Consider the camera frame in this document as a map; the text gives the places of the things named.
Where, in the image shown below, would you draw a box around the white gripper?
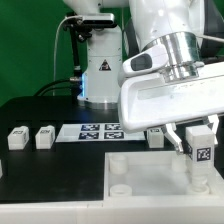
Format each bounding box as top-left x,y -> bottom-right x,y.
118,63 -> 224,154

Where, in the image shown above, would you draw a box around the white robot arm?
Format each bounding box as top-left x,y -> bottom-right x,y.
64,0 -> 224,148

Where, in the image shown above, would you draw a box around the white tag sheet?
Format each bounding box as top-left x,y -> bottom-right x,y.
56,123 -> 145,143

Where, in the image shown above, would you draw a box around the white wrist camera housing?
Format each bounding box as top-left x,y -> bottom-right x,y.
123,44 -> 169,77

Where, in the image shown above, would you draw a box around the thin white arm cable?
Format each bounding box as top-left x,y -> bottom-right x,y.
194,33 -> 224,44

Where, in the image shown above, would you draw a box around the white front fence rail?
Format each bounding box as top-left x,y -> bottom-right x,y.
0,203 -> 224,224

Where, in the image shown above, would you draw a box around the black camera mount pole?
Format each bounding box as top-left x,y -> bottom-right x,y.
70,28 -> 82,98

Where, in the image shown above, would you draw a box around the black base cables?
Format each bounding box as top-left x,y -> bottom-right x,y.
34,78 -> 83,97

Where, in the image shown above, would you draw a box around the black camera on mount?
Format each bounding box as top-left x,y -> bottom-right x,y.
63,13 -> 116,29

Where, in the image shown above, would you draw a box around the white camera cable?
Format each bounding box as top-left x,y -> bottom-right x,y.
52,15 -> 83,97

